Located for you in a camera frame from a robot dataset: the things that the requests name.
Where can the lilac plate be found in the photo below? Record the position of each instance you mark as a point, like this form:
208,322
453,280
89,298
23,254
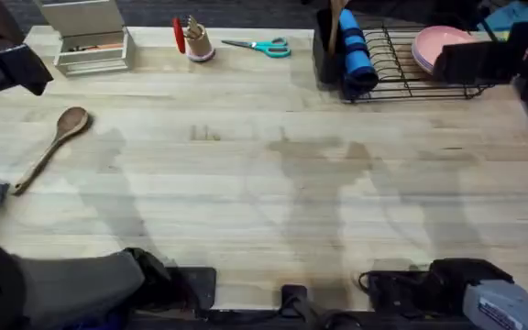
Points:
417,59

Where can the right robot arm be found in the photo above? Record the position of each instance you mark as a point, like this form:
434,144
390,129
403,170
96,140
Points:
498,302

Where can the grey open box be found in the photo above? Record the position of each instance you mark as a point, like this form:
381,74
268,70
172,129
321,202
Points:
90,46

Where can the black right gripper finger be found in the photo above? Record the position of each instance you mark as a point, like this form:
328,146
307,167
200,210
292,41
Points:
475,73
475,52

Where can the black rail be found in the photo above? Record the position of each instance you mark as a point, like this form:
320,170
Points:
264,321

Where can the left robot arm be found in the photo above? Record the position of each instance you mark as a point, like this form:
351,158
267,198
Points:
76,284

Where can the blue cylindrical bottle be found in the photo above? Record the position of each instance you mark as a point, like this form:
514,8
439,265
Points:
358,55

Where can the pink plate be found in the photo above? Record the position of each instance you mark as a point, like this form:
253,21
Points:
438,43

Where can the cardboard cup with tools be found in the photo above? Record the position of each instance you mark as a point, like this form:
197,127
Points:
198,43

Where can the blue cloth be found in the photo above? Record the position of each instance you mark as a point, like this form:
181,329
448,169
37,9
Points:
507,16

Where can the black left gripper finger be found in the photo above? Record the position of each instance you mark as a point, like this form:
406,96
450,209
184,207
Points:
32,59
25,80

